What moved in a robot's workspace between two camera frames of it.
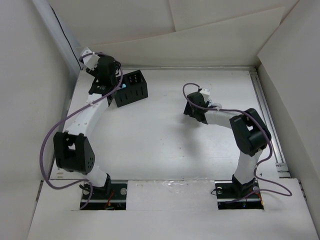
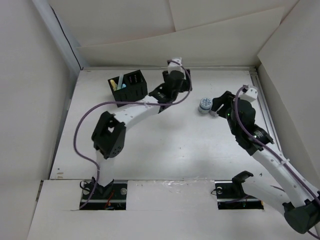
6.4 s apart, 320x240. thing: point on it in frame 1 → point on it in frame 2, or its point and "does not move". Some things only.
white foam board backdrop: x=234 y=42 does not move
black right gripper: x=188 y=109 → x=227 y=98
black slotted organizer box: x=136 y=88 does not move
